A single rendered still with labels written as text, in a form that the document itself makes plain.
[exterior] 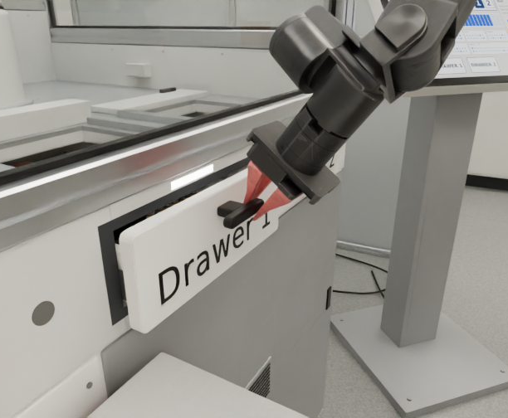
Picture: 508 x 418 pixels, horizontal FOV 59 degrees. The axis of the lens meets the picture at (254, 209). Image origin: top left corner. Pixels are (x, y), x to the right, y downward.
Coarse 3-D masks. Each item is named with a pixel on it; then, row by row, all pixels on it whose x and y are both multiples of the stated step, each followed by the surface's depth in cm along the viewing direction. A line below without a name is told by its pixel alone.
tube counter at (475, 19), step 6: (468, 18) 121; (474, 18) 121; (480, 18) 122; (486, 18) 123; (492, 18) 123; (498, 18) 124; (468, 24) 120; (474, 24) 120; (480, 24) 121; (486, 24) 122; (492, 24) 122; (498, 24) 123
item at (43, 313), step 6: (42, 306) 38; (48, 306) 39; (54, 306) 39; (36, 312) 38; (42, 312) 38; (48, 312) 39; (54, 312) 39; (36, 318) 38; (42, 318) 38; (48, 318) 39; (36, 324) 38; (42, 324) 39
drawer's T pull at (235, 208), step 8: (256, 200) 53; (224, 208) 51; (232, 208) 51; (240, 208) 50; (248, 208) 51; (256, 208) 52; (224, 216) 51; (232, 216) 48; (240, 216) 49; (248, 216) 51; (224, 224) 48; (232, 224) 48
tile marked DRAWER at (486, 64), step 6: (468, 60) 116; (474, 60) 116; (480, 60) 117; (486, 60) 117; (492, 60) 118; (474, 66) 115; (480, 66) 116; (486, 66) 116; (492, 66) 117; (498, 66) 118; (474, 72) 115; (480, 72) 115; (486, 72) 116
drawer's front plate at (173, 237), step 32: (224, 192) 52; (160, 224) 43; (192, 224) 48; (256, 224) 61; (128, 256) 41; (160, 256) 44; (192, 256) 49; (128, 288) 43; (192, 288) 50; (160, 320) 46
